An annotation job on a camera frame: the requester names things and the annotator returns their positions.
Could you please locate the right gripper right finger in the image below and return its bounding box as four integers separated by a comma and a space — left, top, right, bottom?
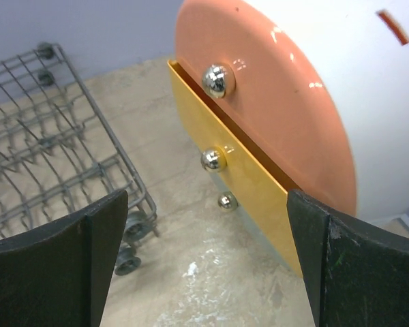
287, 189, 409, 326

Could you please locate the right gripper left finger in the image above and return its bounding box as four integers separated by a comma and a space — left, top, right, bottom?
0, 190, 128, 326

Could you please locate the orange and yellow lid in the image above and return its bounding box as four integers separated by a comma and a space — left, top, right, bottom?
168, 1, 357, 275

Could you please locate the grey wire dish rack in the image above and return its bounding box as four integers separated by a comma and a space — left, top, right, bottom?
0, 42, 157, 276

